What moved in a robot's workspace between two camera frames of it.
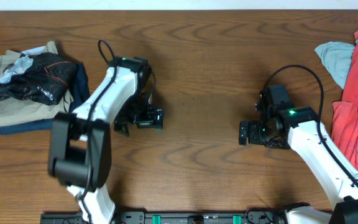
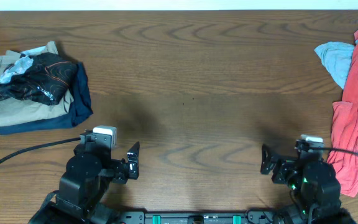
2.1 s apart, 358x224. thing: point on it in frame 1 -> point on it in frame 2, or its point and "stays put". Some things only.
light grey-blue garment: (335, 57) stays put
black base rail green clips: (252, 216) stays put
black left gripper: (150, 121) -> (121, 175)
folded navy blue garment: (81, 92) stays put
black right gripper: (253, 137) -> (285, 165)
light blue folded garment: (34, 50) stays put
